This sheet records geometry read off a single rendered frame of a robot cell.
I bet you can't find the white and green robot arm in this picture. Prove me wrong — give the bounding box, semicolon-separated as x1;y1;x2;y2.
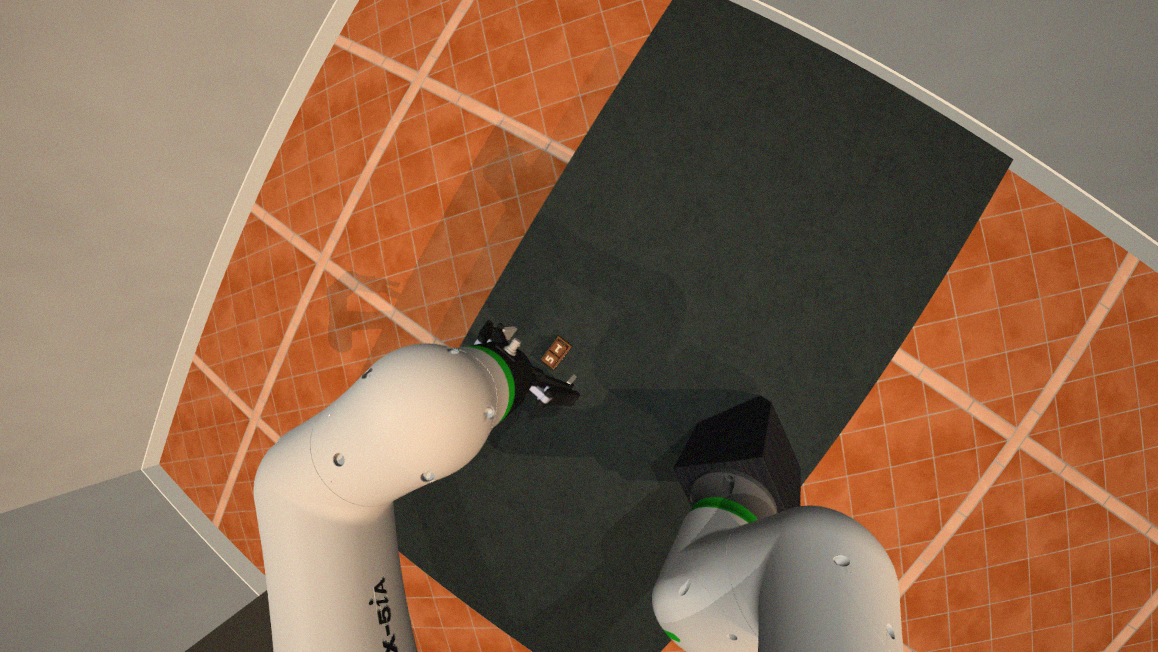
254;338;904;652

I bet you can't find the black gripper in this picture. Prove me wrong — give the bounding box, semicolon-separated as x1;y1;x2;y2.
474;320;580;406

